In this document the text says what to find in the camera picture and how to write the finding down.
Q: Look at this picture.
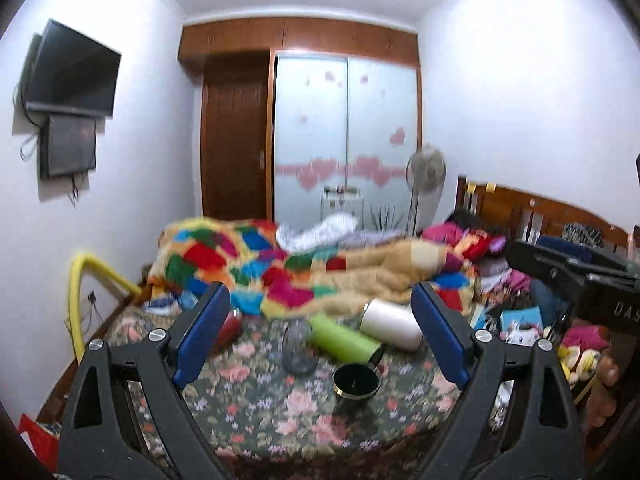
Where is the brown wooden door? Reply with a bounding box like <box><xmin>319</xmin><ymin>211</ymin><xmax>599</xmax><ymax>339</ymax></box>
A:
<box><xmin>201</xmin><ymin>52</ymin><xmax>273</xmax><ymax>221</ymax></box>

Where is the clear glass cup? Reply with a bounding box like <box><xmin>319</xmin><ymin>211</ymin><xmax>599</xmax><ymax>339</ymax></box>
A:
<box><xmin>281</xmin><ymin>317</ymin><xmax>319</xmax><ymax>375</ymax></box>

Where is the green plant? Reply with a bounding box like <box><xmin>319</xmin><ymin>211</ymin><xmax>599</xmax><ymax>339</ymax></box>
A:
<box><xmin>370</xmin><ymin>204</ymin><xmax>404</xmax><ymax>233</ymax></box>

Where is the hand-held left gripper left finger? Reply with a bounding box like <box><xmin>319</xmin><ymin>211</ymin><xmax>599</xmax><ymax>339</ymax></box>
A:
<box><xmin>57</xmin><ymin>281</ymin><xmax>232</xmax><ymax>480</ymax></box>

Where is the blue box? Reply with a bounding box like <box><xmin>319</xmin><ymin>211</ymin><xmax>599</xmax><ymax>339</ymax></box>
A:
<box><xmin>500</xmin><ymin>308</ymin><xmax>543</xmax><ymax>333</ymax></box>

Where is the white cup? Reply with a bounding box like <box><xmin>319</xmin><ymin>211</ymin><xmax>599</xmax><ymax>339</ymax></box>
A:
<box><xmin>360</xmin><ymin>298</ymin><xmax>425</xmax><ymax>352</ymax></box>

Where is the pink garment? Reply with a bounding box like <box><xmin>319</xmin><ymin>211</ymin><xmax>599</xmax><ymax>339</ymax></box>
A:
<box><xmin>422</xmin><ymin>221</ymin><xmax>467</xmax><ymax>247</ymax></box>

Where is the white rack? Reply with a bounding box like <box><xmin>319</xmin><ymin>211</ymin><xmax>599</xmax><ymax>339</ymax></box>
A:
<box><xmin>320</xmin><ymin>185</ymin><xmax>362</xmax><ymax>221</ymax></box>

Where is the brown wooden wardrobe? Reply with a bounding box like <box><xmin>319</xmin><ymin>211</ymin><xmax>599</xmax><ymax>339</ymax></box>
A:
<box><xmin>178</xmin><ymin>16</ymin><xmax>420</xmax><ymax>223</ymax></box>

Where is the red bag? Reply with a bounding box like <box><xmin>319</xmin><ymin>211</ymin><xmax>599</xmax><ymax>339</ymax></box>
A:
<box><xmin>17</xmin><ymin>412</ymin><xmax>61</xmax><ymax>473</ymax></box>

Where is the wooden headboard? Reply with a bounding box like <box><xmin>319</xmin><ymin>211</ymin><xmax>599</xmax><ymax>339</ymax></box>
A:
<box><xmin>456</xmin><ymin>175</ymin><xmax>630</xmax><ymax>261</ymax></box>

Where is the wall-mounted black television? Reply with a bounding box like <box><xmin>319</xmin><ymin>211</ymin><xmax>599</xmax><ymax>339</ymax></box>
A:
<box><xmin>22</xmin><ymin>19</ymin><xmax>122</xmax><ymax>118</ymax></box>

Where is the colourful patchwork blanket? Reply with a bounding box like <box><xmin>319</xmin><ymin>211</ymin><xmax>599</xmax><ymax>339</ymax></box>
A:
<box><xmin>150</xmin><ymin>216</ymin><xmax>481</xmax><ymax>318</ymax></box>

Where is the yellow pipe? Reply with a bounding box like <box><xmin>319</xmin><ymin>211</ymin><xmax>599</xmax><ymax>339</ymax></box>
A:
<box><xmin>69</xmin><ymin>252</ymin><xmax>143</xmax><ymax>361</ymax></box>

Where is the yellow plush toy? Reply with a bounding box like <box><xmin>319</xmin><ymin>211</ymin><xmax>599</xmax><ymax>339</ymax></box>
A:
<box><xmin>559</xmin><ymin>347</ymin><xmax>602</xmax><ymax>387</ymax></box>

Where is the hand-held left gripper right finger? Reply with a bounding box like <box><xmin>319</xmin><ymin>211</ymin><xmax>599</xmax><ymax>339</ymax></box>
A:
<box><xmin>410</xmin><ymin>281</ymin><xmax>588</xmax><ymax>480</ymax></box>

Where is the red cup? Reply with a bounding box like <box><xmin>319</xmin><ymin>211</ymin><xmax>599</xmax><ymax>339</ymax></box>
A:
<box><xmin>215</xmin><ymin>310</ymin><xmax>244</xmax><ymax>353</ymax></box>

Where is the white standing fan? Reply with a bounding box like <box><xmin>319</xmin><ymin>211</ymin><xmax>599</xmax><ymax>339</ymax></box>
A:
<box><xmin>405</xmin><ymin>142</ymin><xmax>447</xmax><ymax>236</ymax></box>

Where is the white cloth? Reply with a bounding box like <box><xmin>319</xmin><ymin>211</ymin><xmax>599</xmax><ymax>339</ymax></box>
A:
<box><xmin>276</xmin><ymin>212</ymin><xmax>358</xmax><ymax>253</ymax></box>

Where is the pink plush toy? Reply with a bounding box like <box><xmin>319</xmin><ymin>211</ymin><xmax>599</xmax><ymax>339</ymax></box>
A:
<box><xmin>562</xmin><ymin>325</ymin><xmax>612</xmax><ymax>357</ymax></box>

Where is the white cable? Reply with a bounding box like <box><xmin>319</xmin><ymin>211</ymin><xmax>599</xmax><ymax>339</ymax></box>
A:
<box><xmin>19</xmin><ymin>130</ymin><xmax>40</xmax><ymax>162</ymax></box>

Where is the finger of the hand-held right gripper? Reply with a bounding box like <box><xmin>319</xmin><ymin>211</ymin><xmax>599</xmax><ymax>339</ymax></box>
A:
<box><xmin>505</xmin><ymin>240</ymin><xmax>597</xmax><ymax>289</ymax></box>
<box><xmin>538</xmin><ymin>235</ymin><xmax>640</xmax><ymax>277</ymax></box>

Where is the green bottle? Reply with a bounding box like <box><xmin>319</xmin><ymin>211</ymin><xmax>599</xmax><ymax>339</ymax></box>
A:
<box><xmin>306</xmin><ymin>312</ymin><xmax>386</xmax><ymax>365</ymax></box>

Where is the pile of pink clothes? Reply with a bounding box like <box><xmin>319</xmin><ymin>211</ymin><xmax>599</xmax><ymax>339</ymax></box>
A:
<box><xmin>477</xmin><ymin>255</ymin><xmax>532</xmax><ymax>302</ymax></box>

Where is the black cup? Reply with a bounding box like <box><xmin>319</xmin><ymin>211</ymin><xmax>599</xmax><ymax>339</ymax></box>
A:
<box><xmin>332</xmin><ymin>362</ymin><xmax>382</xmax><ymax>413</ymax></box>

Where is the wooden bed frame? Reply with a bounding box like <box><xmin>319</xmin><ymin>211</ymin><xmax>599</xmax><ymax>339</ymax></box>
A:
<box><xmin>37</xmin><ymin>280</ymin><xmax>151</xmax><ymax>426</ymax></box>

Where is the person's right hand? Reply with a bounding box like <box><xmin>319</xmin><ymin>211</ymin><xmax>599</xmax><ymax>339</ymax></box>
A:
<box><xmin>584</xmin><ymin>349</ymin><xmax>625</xmax><ymax>430</ymax></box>

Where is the floral bed sheet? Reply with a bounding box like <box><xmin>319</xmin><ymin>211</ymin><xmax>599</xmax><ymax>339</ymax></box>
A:
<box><xmin>107</xmin><ymin>305</ymin><xmax>501</xmax><ymax>480</ymax></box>

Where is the frosted sliding door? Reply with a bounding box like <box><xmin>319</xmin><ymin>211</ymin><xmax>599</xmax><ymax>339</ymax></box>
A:
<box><xmin>274</xmin><ymin>55</ymin><xmax>349</xmax><ymax>223</ymax></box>
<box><xmin>347</xmin><ymin>57</ymin><xmax>419</xmax><ymax>223</ymax></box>

